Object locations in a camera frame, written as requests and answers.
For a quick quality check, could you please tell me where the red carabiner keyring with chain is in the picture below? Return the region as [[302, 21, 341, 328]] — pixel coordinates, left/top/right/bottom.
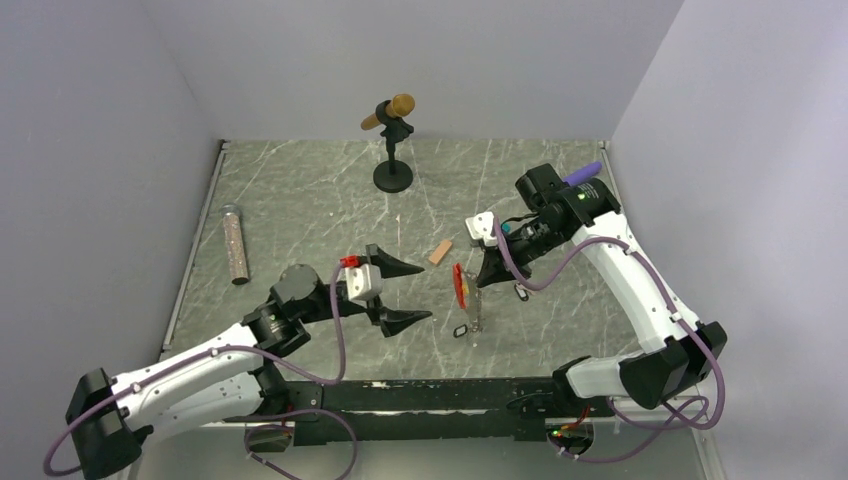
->
[[452, 263, 483, 338]]

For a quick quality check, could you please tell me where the black tagged key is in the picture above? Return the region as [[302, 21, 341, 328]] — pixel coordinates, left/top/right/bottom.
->
[[513, 282, 535, 302]]

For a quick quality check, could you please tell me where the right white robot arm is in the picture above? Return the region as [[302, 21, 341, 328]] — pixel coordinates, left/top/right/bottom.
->
[[465, 162, 727, 416]]

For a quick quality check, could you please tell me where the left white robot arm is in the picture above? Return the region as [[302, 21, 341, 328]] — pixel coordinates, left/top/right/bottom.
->
[[60, 244, 430, 479]]

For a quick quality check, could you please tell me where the peach block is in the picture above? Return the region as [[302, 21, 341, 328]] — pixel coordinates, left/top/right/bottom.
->
[[428, 239, 453, 266]]

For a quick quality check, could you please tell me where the black microphone stand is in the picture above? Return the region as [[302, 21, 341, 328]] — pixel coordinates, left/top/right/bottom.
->
[[373, 100, 414, 193]]

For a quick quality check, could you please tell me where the brown microphone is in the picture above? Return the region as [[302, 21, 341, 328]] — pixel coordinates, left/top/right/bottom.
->
[[360, 93, 416, 131]]

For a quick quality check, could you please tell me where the glitter tube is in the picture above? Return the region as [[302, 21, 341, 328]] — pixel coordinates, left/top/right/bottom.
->
[[221, 203, 250, 285]]

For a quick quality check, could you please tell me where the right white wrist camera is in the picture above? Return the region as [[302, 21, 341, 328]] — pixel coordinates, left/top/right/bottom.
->
[[464, 211, 506, 250]]

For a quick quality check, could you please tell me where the purple cylinder handle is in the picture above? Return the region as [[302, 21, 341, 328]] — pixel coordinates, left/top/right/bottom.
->
[[562, 161, 603, 187]]

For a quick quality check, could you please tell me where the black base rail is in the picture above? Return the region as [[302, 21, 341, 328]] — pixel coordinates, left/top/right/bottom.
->
[[245, 377, 613, 446]]

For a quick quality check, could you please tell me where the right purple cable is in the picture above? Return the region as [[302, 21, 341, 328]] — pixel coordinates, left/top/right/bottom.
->
[[491, 217, 727, 432]]

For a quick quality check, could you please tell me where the purple cable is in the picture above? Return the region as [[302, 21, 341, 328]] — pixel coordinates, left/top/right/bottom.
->
[[42, 262, 348, 478], [491, 217, 727, 432]]

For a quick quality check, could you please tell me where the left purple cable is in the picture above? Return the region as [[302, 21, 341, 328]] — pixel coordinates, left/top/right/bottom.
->
[[42, 262, 348, 478]]

